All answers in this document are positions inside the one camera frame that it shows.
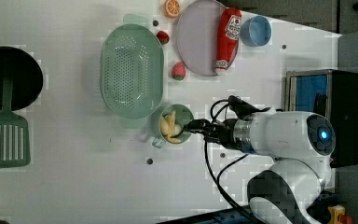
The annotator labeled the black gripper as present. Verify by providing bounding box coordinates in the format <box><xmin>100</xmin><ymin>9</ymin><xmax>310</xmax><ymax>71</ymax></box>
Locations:
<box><xmin>183</xmin><ymin>119</ymin><xmax>237</xmax><ymax>149</ymax></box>

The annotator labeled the yellow plush peeled banana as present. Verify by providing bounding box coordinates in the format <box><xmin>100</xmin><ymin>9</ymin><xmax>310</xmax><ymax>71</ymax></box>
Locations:
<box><xmin>159</xmin><ymin>111</ymin><xmax>181</xmax><ymax>144</ymax></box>

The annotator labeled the green mug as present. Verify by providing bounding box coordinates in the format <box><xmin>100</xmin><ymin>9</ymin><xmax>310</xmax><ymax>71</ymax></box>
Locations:
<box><xmin>151</xmin><ymin>104</ymin><xmax>194</xmax><ymax>148</ymax></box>

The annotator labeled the pink plush strawberry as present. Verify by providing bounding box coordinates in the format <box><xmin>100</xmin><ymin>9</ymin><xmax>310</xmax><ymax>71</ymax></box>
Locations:
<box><xmin>172</xmin><ymin>62</ymin><xmax>186</xmax><ymax>80</ymax></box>

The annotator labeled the lilac round plate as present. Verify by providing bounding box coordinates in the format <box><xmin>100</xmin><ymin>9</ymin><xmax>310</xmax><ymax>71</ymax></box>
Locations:
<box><xmin>176</xmin><ymin>0</ymin><xmax>238</xmax><ymax>76</ymax></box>

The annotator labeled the dark red plush strawberry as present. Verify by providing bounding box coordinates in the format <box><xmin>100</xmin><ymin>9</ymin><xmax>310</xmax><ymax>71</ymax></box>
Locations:
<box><xmin>157</xmin><ymin>31</ymin><xmax>170</xmax><ymax>45</ymax></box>

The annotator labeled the green perforated colander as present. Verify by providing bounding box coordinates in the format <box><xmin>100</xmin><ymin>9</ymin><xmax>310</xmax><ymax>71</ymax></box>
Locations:
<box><xmin>100</xmin><ymin>14</ymin><xmax>164</xmax><ymax>120</ymax></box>

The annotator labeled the red plush ketchup bottle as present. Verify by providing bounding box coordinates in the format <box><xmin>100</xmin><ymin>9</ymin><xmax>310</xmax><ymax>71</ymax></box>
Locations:
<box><xmin>215</xmin><ymin>7</ymin><xmax>241</xmax><ymax>76</ymax></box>

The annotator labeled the blue bowl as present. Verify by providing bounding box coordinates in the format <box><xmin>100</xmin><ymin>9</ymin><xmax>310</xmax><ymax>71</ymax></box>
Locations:
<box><xmin>240</xmin><ymin>16</ymin><xmax>272</xmax><ymax>47</ymax></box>

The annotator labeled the orange slice toy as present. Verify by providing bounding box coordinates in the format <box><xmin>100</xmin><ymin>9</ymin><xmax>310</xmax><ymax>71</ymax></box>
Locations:
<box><xmin>163</xmin><ymin>0</ymin><xmax>181</xmax><ymax>18</ymax></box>

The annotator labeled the silver toaster oven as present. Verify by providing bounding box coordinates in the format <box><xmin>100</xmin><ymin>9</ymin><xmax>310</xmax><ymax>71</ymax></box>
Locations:
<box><xmin>284</xmin><ymin>69</ymin><xmax>358</xmax><ymax>168</ymax></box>

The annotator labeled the yellow red toy object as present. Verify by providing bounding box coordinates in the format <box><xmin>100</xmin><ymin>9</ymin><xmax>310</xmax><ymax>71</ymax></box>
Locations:
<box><xmin>327</xmin><ymin>204</ymin><xmax>353</xmax><ymax>224</ymax></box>

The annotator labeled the green slotted spatula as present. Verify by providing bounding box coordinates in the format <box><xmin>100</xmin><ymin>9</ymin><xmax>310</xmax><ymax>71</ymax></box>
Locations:
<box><xmin>0</xmin><ymin>77</ymin><xmax>31</xmax><ymax>169</ymax></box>

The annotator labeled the black round pan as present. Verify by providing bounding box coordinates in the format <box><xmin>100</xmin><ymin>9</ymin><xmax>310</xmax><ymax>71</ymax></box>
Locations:
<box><xmin>0</xmin><ymin>46</ymin><xmax>44</xmax><ymax>111</ymax></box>

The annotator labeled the blue metal frame rail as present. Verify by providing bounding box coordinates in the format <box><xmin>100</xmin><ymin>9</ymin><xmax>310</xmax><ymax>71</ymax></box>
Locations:
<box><xmin>157</xmin><ymin>189</ymin><xmax>337</xmax><ymax>224</ymax></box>

